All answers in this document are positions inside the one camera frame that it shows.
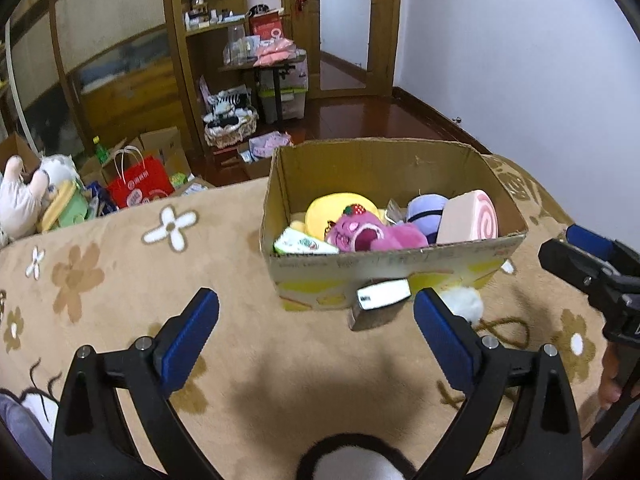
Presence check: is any pink swirl roll plush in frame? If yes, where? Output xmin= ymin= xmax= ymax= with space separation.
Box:
xmin=436 ymin=190 xmax=498 ymax=244

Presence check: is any white black fluffy plush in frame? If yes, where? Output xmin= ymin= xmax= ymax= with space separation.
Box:
xmin=438 ymin=286 xmax=484 ymax=326

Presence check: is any white purple plush doll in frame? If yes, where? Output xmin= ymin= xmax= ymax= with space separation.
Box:
xmin=406 ymin=194 xmax=448 ymax=245

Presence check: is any pink bear plush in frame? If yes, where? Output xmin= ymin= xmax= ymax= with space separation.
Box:
xmin=326 ymin=206 xmax=428 ymax=252

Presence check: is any green tissue pack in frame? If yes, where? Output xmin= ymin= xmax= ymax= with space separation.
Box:
xmin=273 ymin=228 xmax=340 ymax=255

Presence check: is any yellow dog plush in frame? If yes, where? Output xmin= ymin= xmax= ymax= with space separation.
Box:
xmin=290 ymin=193 xmax=383 ymax=240

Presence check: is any right hand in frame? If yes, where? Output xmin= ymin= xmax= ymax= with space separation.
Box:
xmin=598 ymin=342 xmax=622 ymax=411

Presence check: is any beige flower blanket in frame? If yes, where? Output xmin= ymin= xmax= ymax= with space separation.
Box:
xmin=0 ymin=152 xmax=616 ymax=480

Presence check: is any green yellow plush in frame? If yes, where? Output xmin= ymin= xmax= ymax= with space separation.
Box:
xmin=37 ymin=180 xmax=89 ymax=233

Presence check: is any white rabbit plush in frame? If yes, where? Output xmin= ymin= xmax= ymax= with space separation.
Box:
xmin=0 ymin=154 xmax=79 ymax=247

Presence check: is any red paper bag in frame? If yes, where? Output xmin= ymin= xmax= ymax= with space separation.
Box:
xmin=107 ymin=145 xmax=175 ymax=209

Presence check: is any cardboard box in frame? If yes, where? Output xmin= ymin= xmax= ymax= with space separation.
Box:
xmin=260 ymin=139 xmax=527 ymax=311

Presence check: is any green bottle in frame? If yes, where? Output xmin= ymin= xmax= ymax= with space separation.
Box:
xmin=92 ymin=136 xmax=111 ymax=165

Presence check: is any open cardboard carton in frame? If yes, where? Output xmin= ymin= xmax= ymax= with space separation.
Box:
xmin=0 ymin=133 xmax=40 ymax=174

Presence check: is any wicker basket with clothes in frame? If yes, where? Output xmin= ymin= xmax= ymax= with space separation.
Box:
xmin=198 ymin=76 xmax=258 ymax=148

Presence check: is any plastic storage bin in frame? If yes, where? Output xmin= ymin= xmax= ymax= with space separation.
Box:
xmin=258 ymin=58 xmax=308 ymax=124

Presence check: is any small black table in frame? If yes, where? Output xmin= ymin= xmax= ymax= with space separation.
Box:
xmin=219 ymin=49 xmax=309 ymax=124

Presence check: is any pink cloth pile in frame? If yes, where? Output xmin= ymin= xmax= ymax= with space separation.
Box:
xmin=254 ymin=38 xmax=297 ymax=66

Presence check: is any wooden door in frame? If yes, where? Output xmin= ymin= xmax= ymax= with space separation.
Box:
xmin=282 ymin=0 xmax=400 ymax=99

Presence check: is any red gift bag on table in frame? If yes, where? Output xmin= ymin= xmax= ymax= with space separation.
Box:
xmin=248 ymin=10 xmax=284 ymax=41

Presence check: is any wooden shelf cabinet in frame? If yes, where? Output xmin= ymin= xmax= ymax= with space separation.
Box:
xmin=164 ymin=0 xmax=252 ymax=155

